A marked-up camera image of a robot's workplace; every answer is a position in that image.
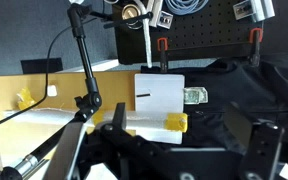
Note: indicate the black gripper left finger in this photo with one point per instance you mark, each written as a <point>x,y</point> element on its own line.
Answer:
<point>119,116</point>

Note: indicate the black articulated camera stand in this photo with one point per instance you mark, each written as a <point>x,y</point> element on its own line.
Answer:
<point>84,50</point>

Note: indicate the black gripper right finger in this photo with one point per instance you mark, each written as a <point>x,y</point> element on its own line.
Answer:
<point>264,150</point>

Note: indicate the round brass metal fitting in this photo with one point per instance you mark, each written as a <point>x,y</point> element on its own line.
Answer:
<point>130,13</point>

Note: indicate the black perforated breadboard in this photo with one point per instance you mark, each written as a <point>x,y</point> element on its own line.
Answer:
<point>200,33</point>

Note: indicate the white flat board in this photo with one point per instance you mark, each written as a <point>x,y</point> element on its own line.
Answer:
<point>160,86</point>

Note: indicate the small silver bracket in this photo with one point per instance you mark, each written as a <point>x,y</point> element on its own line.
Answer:
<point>165,20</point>
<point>243,10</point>

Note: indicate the aluminium extrusion rail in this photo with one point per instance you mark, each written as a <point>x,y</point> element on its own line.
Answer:
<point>154,11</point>
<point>262,8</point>

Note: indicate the black rectangular panel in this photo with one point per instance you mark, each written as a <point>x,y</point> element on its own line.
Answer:
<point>40,66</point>

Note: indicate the crumpled yellow tape piece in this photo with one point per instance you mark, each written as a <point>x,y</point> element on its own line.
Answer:
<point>24,99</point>

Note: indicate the small white block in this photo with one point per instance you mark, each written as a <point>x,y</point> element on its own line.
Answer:
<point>52,90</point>

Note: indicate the one dollar bill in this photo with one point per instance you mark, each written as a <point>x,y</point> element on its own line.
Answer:
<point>194,96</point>

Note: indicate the black zip jersey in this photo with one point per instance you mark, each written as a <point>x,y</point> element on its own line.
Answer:
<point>250,86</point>

